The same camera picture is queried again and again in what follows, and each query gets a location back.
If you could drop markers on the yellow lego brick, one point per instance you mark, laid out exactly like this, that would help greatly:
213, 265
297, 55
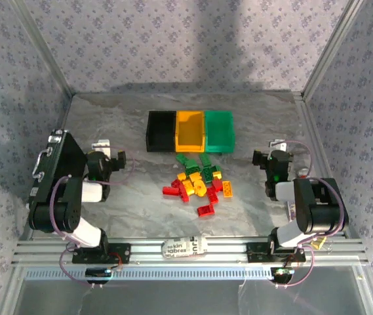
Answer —
188, 187
217, 175
194, 177
181, 176

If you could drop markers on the black plastic container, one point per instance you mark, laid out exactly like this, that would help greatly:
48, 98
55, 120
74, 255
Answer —
161, 131

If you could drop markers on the green lego brick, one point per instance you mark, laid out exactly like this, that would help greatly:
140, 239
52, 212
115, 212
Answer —
192, 171
206, 159
207, 174
181, 158
191, 163
216, 169

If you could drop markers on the red glitter tube silver cap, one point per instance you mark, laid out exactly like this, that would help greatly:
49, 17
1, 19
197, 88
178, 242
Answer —
303, 171

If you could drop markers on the yellow plastic container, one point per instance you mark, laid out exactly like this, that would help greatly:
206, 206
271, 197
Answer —
189, 131

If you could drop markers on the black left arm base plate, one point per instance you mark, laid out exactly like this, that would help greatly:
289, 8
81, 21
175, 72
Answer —
124, 252

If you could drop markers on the small purple white sticker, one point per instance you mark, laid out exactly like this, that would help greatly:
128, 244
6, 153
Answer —
291, 210

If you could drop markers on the small yellow tag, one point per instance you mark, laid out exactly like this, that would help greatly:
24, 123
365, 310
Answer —
318, 243

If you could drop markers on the orange lego plate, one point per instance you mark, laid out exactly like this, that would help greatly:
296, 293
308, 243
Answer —
228, 189

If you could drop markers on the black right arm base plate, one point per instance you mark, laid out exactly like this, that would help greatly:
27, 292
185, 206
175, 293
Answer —
255, 252

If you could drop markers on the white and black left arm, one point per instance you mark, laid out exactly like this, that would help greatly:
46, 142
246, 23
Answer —
58, 213

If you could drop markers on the aluminium frame post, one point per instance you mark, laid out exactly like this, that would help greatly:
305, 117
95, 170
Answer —
331, 49
43, 49

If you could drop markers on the green plastic container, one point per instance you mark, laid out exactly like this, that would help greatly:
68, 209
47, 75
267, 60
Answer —
219, 131

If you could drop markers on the black controller board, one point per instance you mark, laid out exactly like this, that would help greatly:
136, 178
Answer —
281, 273
98, 274

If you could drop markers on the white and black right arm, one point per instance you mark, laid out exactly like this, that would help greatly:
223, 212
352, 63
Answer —
307, 203

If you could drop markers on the aluminium front rail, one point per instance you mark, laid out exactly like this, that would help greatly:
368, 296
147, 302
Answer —
225, 252

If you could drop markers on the yellow round lego gear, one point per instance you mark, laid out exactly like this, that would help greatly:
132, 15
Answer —
200, 189

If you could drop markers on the printed paper label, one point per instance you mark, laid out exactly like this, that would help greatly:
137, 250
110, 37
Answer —
184, 247

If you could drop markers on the red lego brick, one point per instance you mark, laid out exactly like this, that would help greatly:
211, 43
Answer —
206, 210
169, 190
212, 197
184, 195
217, 185
177, 182

